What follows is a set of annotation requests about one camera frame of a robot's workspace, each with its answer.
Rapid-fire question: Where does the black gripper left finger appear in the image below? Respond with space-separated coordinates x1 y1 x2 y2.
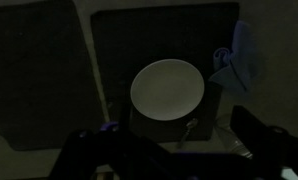
48 99 177 180

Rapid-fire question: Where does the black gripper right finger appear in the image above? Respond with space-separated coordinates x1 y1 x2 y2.
230 104 298 180

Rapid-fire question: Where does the blue cloth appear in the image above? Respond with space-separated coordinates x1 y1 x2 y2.
207 19 262 94

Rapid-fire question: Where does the white round plate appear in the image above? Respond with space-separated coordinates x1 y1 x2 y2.
130 58 206 122

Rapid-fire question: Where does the dark placemat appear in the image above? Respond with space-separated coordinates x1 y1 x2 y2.
90 2 241 143
0 0 107 152

